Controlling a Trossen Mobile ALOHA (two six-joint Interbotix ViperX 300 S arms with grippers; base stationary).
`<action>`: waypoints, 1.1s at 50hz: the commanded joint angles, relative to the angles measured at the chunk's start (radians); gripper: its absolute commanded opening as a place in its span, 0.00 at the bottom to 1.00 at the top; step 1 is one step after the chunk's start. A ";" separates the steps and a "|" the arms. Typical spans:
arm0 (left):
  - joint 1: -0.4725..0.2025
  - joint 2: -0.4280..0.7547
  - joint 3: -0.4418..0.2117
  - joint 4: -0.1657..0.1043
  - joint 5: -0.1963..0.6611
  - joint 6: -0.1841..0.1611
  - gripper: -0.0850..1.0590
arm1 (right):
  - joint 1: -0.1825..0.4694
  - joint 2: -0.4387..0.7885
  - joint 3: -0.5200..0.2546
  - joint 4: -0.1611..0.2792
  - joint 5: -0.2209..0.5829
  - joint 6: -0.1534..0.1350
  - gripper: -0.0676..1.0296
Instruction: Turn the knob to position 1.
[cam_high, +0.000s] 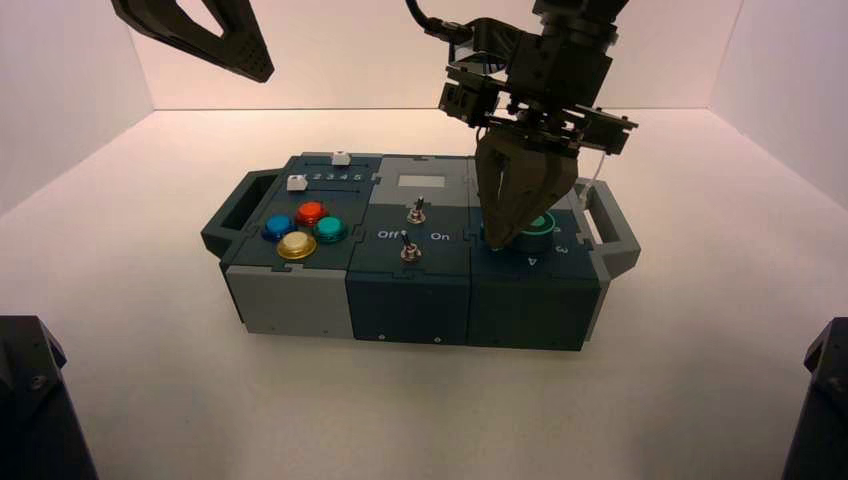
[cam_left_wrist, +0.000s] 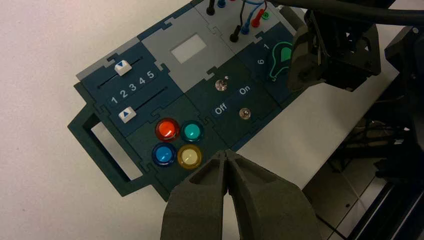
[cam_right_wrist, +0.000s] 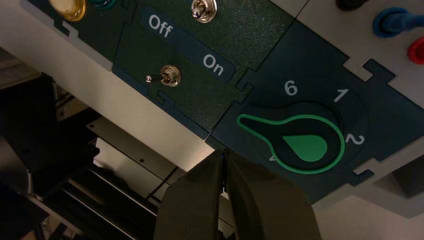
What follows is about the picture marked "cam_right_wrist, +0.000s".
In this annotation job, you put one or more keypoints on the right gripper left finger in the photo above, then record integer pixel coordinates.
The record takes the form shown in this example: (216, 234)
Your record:
(192, 208)

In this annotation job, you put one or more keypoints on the teal grey puzzle task board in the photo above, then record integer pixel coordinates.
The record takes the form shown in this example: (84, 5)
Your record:
(198, 94)

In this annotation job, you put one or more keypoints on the yellow push button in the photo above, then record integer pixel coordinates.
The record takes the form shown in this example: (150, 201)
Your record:
(68, 6)

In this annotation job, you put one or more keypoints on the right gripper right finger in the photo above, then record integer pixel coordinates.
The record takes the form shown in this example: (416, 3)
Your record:
(271, 212)

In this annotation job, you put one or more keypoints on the metal toggle switch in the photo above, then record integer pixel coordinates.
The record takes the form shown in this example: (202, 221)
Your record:
(204, 10)
(170, 76)

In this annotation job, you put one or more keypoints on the red banana plug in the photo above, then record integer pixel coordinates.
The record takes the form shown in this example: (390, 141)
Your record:
(417, 50)

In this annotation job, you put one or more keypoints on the black green rotary knob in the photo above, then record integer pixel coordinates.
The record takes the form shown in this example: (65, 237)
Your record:
(308, 149)

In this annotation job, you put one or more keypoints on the grey metal plate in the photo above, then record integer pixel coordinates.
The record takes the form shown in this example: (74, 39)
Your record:
(132, 145)

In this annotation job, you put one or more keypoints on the teal push button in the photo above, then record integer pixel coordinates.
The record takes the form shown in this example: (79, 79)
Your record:
(101, 2)

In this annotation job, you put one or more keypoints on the black equipment frame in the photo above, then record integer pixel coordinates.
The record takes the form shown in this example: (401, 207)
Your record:
(33, 132)

